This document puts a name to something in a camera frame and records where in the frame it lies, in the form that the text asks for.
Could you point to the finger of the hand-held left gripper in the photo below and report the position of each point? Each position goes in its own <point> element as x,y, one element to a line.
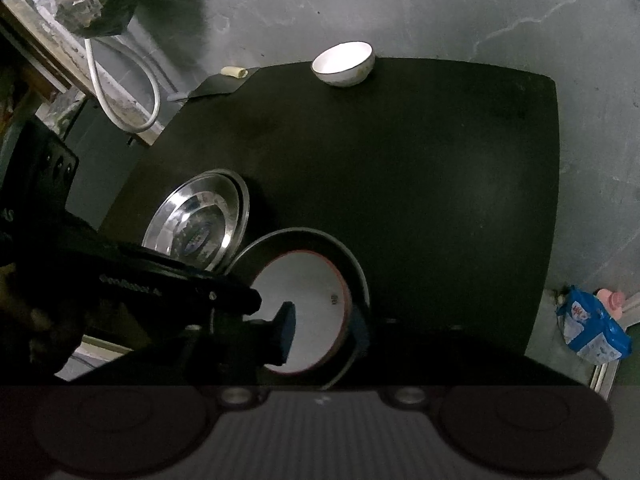
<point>237,297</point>

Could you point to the white red-rimmed bowl with dot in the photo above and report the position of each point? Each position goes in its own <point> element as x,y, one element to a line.
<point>310,305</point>

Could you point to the steel plate with blue label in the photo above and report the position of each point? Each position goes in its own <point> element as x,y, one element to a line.
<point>195,220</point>

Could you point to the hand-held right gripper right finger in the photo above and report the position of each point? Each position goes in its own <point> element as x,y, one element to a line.
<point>360,335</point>

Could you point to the weathered white frame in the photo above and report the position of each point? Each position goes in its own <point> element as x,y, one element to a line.
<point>60,47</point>

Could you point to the cream cylindrical piece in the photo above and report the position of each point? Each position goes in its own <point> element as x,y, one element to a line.
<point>235,72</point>

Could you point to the plain steel plate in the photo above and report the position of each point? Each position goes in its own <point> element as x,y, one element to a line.
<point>245,205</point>

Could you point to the blue and white packet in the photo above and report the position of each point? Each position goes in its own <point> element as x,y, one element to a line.
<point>592,330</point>

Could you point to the flat metal blade tool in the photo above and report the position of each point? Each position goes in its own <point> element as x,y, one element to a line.
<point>220,85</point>

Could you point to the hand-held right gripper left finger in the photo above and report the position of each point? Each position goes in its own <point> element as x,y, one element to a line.
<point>287,330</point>

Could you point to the pink plastic item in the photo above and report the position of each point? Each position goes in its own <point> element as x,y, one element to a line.
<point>612,298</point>

